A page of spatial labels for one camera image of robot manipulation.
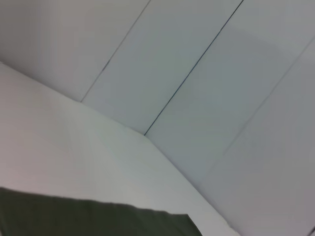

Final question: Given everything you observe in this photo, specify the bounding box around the dark green shirt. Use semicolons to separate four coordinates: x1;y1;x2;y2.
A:
0;186;204;236

